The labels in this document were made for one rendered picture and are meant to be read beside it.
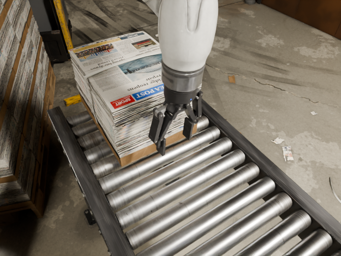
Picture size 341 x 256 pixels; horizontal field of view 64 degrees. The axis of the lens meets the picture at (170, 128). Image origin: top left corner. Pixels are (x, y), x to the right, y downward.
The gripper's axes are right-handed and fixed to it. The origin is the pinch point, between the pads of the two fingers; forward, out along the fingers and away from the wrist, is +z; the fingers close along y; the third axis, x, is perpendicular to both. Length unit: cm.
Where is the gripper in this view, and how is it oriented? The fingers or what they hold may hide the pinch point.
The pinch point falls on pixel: (174, 138)
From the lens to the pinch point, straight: 75.5
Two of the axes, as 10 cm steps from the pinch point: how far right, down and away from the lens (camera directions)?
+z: -0.6, 6.6, 7.5
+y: -7.8, 4.4, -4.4
